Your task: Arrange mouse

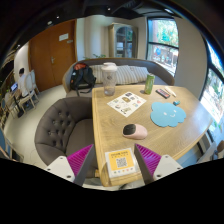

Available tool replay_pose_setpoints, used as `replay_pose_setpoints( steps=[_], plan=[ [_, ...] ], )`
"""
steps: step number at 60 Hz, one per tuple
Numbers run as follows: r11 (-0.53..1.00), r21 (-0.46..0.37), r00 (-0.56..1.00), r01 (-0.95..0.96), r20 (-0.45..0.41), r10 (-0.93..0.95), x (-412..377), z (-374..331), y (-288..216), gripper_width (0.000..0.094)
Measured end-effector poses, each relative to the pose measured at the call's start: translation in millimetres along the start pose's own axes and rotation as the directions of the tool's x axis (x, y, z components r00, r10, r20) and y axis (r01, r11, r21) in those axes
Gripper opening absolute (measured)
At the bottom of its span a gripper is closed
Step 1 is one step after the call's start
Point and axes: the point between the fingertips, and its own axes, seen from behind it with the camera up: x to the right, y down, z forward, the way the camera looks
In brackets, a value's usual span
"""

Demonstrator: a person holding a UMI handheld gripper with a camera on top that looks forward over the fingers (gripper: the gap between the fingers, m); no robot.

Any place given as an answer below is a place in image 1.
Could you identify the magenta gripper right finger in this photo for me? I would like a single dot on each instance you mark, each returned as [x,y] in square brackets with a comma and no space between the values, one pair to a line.
[154,166]

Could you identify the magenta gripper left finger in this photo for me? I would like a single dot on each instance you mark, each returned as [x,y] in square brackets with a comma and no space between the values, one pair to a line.
[74,167]

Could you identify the pink and black computer mouse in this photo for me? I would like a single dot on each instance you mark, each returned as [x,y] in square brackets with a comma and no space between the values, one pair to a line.
[135,131]

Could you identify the blue cloud-shaped mouse pad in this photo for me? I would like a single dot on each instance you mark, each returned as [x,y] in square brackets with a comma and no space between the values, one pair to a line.
[167,114]

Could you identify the laptop computer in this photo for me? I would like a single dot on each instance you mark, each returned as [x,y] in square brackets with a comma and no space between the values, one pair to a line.
[14,87]

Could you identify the yellow QR code sign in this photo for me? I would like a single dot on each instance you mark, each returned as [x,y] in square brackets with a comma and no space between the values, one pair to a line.
[120,162]

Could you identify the grey tufted armchair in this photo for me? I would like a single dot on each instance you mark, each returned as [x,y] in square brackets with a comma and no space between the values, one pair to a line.
[66,127]

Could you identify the illustrated menu sheet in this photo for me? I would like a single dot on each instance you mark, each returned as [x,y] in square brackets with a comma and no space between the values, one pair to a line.
[127,103]

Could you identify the small blue eraser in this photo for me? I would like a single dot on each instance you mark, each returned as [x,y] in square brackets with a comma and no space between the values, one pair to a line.
[176,103]

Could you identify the dark rectangular palette case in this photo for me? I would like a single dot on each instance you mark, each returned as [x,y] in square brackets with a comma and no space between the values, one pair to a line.
[163,93]

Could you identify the cream flat stick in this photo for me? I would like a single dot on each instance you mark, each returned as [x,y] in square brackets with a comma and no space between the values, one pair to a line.
[170,91]

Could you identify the green drink can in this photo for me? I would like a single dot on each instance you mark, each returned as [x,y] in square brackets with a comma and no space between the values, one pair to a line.
[149,83]

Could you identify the white chair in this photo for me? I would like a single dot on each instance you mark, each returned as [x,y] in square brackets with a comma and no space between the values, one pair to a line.
[31,93]

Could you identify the black and orange backpack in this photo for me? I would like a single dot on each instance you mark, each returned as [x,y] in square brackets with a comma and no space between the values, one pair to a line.
[82,78]

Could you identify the brown curved sofa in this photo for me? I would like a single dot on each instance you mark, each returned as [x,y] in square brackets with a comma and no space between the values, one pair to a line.
[162,76]

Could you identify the striped white cushion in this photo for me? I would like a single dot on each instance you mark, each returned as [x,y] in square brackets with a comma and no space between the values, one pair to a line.
[125,74]

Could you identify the clear plastic shaker bottle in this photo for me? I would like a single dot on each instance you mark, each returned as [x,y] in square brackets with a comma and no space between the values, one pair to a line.
[109,70]

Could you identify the seated person in white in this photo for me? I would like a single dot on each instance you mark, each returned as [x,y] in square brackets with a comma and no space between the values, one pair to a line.
[21,83]

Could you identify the wooden door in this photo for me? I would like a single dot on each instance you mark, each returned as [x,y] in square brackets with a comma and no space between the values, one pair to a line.
[51,53]

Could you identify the glass-front wooden cabinet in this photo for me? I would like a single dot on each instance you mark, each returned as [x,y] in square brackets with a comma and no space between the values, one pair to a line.
[123,40]

